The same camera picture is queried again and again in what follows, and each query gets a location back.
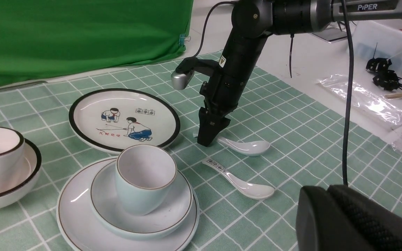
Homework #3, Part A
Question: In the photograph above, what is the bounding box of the pale blue plate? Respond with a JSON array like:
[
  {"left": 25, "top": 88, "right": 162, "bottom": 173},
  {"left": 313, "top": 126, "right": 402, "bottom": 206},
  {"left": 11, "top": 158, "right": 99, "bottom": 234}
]
[{"left": 56, "top": 157, "right": 200, "bottom": 251}]

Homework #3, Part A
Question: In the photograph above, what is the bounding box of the pale blue cup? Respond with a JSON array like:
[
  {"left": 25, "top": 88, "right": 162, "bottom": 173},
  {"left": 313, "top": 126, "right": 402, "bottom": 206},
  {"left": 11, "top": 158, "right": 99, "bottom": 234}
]
[{"left": 115, "top": 144, "right": 178, "bottom": 216}]

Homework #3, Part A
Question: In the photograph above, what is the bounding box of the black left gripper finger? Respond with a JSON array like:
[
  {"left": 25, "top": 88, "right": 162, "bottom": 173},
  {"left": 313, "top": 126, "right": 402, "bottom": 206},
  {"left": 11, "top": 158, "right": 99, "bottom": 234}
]
[{"left": 295, "top": 185, "right": 402, "bottom": 251}]

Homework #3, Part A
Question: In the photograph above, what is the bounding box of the black-rimmed white bowl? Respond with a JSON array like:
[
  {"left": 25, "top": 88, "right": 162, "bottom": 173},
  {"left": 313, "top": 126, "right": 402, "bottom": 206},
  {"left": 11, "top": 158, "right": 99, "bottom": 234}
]
[{"left": 0, "top": 138, "right": 42, "bottom": 213}]

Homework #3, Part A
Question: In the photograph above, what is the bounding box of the plain white ceramic spoon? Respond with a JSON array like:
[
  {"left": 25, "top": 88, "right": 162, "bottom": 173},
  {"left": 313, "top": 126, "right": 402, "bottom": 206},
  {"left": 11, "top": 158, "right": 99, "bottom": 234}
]
[{"left": 216, "top": 136, "right": 271, "bottom": 156}]

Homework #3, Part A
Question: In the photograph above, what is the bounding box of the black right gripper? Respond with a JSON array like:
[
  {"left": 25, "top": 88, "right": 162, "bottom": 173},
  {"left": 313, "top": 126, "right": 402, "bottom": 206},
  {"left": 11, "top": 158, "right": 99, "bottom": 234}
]
[{"left": 197, "top": 52, "right": 254, "bottom": 147}]

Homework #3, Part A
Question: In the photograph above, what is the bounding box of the blue binder clip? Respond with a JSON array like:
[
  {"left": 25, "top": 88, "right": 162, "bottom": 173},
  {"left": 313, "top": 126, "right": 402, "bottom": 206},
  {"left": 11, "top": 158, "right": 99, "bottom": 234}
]
[{"left": 179, "top": 34, "right": 191, "bottom": 46}]

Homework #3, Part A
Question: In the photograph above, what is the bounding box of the green backdrop cloth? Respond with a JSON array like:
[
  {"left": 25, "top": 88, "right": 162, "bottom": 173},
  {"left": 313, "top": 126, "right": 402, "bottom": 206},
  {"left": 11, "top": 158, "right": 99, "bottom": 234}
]
[{"left": 0, "top": 0, "right": 193, "bottom": 87}]

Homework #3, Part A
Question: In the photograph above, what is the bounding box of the white spoon with label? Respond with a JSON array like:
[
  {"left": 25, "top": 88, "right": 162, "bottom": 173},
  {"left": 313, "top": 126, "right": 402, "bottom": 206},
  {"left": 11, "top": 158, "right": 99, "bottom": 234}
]
[{"left": 202, "top": 158, "right": 275, "bottom": 200}]

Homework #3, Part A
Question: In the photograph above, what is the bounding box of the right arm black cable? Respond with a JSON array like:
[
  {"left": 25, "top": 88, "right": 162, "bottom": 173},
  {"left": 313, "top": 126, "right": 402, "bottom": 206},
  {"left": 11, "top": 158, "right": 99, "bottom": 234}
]
[{"left": 341, "top": 0, "right": 356, "bottom": 187}]

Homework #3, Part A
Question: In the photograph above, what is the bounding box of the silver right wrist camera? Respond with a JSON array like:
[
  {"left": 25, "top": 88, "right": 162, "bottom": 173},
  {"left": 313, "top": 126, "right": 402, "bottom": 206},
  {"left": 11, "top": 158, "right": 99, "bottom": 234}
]
[{"left": 171, "top": 57, "right": 222, "bottom": 91}]

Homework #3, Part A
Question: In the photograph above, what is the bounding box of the cartoon picture plate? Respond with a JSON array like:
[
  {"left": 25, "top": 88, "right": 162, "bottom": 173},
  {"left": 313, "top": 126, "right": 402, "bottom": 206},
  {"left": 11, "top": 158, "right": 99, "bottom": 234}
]
[{"left": 68, "top": 88, "right": 181, "bottom": 155}]

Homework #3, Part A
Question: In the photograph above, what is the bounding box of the clear plastic bag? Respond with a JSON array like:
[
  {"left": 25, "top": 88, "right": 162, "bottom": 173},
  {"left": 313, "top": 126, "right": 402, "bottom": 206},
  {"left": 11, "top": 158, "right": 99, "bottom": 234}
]
[{"left": 318, "top": 74, "right": 402, "bottom": 130}]

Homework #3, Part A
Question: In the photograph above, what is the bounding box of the green checkered tablecloth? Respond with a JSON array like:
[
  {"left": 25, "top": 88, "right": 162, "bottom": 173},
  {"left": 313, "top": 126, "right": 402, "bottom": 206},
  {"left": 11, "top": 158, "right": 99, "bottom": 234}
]
[{"left": 0, "top": 51, "right": 402, "bottom": 251}]

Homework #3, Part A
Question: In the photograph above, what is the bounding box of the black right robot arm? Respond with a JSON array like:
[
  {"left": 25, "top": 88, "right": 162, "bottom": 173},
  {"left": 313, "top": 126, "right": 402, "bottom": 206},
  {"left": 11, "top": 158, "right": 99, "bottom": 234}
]
[{"left": 198, "top": 0, "right": 402, "bottom": 146}]

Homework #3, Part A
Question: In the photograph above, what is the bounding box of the black clips pile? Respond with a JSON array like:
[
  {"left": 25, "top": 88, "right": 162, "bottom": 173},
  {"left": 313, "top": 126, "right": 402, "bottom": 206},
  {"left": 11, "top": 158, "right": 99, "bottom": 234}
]
[{"left": 366, "top": 43, "right": 402, "bottom": 92}]

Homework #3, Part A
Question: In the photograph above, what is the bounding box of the white storage box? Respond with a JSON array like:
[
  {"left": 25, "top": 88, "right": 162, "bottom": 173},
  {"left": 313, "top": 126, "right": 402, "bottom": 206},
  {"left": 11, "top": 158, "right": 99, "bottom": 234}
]
[{"left": 352, "top": 20, "right": 402, "bottom": 77}]

